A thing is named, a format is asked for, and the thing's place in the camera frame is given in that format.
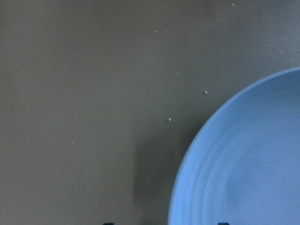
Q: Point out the blue plate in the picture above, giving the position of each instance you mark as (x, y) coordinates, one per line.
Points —
(243, 167)

